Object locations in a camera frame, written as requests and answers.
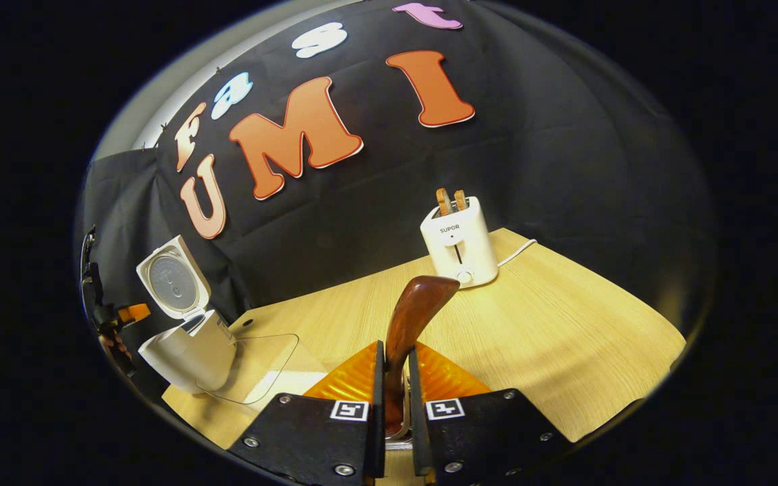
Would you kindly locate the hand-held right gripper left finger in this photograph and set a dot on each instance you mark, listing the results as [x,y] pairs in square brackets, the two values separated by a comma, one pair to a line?
[377,418]

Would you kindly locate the toasted bread slice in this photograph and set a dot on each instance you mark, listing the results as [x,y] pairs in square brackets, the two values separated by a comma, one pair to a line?
[460,199]
[443,201]

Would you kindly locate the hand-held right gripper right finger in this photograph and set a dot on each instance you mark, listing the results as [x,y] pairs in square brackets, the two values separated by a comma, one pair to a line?
[418,418]

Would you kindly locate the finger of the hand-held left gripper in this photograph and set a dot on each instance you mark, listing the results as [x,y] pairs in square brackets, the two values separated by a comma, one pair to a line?
[134,314]

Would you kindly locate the brown wooden spoon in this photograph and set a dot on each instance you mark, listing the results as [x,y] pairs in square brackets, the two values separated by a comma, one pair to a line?
[416,304]

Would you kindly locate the white rice cooker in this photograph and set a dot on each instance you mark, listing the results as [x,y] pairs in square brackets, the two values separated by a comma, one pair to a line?
[193,351]

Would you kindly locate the white toaster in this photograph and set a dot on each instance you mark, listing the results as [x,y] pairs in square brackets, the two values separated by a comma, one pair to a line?
[460,243]

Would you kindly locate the row of small cloth clips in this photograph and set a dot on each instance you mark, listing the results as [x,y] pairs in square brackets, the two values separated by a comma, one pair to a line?
[218,69]

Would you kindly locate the black backdrop cloth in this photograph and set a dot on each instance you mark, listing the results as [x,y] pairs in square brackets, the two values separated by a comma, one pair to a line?
[564,135]

